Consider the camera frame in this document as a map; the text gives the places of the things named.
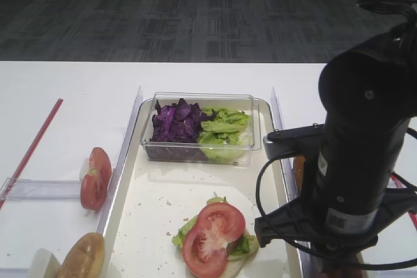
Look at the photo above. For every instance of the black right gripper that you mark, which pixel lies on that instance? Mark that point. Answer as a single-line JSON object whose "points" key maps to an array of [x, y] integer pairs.
{"points": [[293, 224]]}

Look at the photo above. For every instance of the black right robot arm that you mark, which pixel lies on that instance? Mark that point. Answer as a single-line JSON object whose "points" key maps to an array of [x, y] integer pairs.
{"points": [[369, 94]]}

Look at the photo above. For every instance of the lettuce leaf on tray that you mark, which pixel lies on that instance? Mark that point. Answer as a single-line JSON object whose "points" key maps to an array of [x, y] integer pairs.
{"points": [[244, 245]]}

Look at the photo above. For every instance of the large tomato slice on stack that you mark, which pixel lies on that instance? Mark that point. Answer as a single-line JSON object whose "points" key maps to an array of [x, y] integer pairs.
{"points": [[237, 222]]}

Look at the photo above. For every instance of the green lettuce in container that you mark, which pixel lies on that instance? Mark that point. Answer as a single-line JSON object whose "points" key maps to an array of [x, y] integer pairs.
{"points": [[230, 127]]}

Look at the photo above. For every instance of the plain brown bread bun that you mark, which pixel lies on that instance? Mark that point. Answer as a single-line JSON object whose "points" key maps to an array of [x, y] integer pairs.
{"points": [[86, 257]]}

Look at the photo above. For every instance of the upright tomato slices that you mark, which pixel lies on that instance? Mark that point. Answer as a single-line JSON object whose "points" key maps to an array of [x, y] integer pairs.
{"points": [[94, 186]]}

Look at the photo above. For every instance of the sesame burger bun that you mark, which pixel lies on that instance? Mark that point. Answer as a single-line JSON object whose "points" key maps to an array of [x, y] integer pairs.
{"points": [[298, 167]]}

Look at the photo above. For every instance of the clear plastic salad container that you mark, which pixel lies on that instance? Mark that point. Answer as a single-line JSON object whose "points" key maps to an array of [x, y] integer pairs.
{"points": [[192, 152]]}

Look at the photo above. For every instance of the white metal tray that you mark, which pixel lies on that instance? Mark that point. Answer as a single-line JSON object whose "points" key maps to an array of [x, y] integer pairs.
{"points": [[161, 195]]}

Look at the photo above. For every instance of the purple cabbage leaves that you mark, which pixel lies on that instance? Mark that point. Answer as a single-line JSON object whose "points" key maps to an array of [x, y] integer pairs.
{"points": [[179, 122]]}

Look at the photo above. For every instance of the white left upper pusher block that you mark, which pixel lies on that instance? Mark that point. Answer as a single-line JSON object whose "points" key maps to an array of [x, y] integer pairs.
{"points": [[84, 169]]}

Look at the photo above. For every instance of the white pusher block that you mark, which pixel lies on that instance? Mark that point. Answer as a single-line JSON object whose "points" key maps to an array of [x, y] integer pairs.
{"points": [[84, 169], [44, 265]]}

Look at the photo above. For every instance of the white left lower pusher block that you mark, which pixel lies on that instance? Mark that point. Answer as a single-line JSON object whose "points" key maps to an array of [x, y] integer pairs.
{"points": [[44, 265]]}

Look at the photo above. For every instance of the left upper clear pusher track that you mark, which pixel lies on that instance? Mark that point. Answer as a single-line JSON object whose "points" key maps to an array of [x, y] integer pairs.
{"points": [[32, 190]]}

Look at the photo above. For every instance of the clear pusher track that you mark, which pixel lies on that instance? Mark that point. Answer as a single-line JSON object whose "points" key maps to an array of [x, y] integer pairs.
{"points": [[14, 273], [32, 190]]}

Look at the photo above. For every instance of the left lower clear pusher track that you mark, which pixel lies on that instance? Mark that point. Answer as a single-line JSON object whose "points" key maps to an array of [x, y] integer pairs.
{"points": [[14, 273]]}

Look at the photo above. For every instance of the right red rail strip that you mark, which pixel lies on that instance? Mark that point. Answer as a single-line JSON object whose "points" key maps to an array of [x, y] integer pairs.
{"points": [[402, 198]]}

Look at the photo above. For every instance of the red rail strip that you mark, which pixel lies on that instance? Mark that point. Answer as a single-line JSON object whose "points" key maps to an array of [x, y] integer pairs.
{"points": [[27, 156], [402, 198]]}

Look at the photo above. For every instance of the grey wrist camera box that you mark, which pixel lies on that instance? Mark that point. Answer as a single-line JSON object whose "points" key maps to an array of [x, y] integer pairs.
{"points": [[304, 141]]}

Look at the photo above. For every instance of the left red rail strip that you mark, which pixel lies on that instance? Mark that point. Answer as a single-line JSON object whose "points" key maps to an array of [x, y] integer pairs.
{"points": [[27, 156]]}

